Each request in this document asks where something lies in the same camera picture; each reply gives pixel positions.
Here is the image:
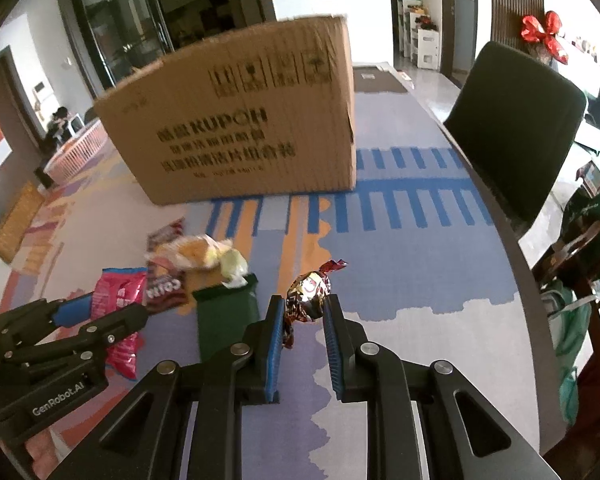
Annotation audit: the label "red foil balloons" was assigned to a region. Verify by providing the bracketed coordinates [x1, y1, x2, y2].
[521, 10, 571, 66]

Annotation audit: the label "pink plastic basket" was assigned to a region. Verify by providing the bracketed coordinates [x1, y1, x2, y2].
[44, 119, 115, 184]

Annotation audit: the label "foil candy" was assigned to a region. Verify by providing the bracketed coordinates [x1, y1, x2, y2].
[281, 258, 349, 349]

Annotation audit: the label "teal green bag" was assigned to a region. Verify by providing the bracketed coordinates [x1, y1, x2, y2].
[539, 280, 595, 427]

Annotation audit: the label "wooden high chair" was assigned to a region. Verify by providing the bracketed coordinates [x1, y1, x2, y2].
[529, 217, 600, 480]

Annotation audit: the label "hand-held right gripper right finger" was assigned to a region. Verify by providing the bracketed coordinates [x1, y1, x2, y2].
[321, 294, 561, 480]

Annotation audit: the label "dark green cloth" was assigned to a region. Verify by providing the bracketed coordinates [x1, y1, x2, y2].
[561, 191, 600, 282]

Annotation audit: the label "dark upholstered chair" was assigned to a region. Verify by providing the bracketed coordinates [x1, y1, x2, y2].
[442, 41, 589, 239]

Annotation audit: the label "black bag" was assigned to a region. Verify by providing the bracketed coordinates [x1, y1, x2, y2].
[41, 106, 74, 154]

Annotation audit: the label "dark red snack packet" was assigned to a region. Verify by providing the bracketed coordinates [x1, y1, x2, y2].
[144, 217, 189, 315]

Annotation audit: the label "glass sliding door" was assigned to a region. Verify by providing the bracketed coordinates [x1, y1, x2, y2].
[54, 0, 277, 102]

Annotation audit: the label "clear pastry packet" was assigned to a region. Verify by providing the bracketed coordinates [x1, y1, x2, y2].
[146, 234, 234, 272]

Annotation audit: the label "dark green snack packet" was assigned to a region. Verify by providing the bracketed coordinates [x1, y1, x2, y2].
[191, 273, 261, 362]

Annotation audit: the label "white storage shelf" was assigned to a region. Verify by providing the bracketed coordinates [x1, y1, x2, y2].
[396, 0, 442, 71]

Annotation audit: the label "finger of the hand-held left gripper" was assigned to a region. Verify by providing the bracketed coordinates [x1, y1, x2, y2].
[0, 292, 95, 348]
[10, 305, 148, 367]

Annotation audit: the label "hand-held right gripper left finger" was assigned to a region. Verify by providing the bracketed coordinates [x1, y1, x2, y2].
[42, 295, 287, 480]

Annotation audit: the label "gold patterned box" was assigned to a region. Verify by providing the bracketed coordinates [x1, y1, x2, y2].
[0, 181, 47, 264]

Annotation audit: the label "pink snack packet white print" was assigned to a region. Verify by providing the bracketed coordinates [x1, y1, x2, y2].
[90, 266, 149, 380]

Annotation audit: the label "brown cardboard box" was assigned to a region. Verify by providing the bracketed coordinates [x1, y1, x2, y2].
[94, 14, 357, 207]

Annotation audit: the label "colourful printed table mat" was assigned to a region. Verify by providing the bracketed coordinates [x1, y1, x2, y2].
[0, 62, 548, 480]

